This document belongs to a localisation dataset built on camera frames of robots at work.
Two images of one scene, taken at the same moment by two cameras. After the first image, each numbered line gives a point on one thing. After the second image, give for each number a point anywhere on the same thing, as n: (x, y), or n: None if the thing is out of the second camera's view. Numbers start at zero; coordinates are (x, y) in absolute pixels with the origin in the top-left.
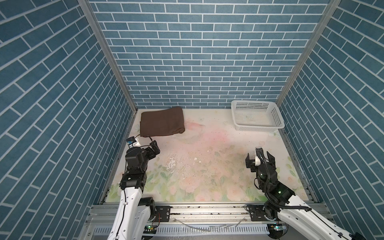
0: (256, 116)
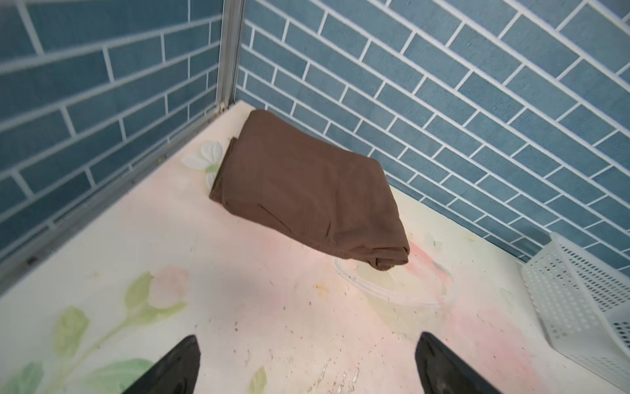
0: (584, 306)
